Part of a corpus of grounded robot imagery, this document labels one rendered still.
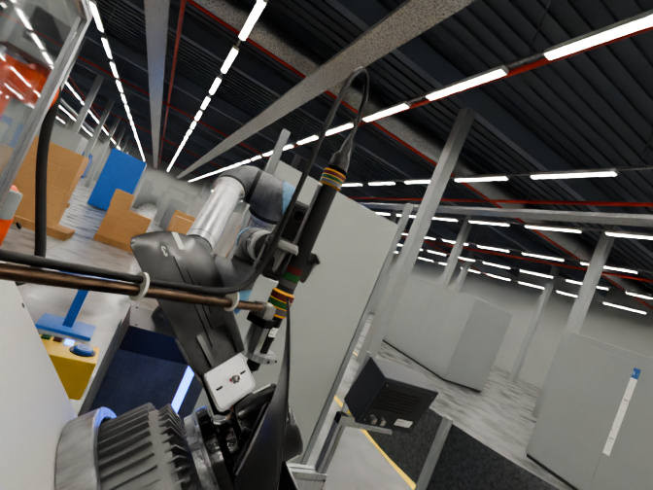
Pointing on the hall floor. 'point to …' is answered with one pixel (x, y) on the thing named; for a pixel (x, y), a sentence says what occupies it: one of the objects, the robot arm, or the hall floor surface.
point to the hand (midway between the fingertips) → (307, 253)
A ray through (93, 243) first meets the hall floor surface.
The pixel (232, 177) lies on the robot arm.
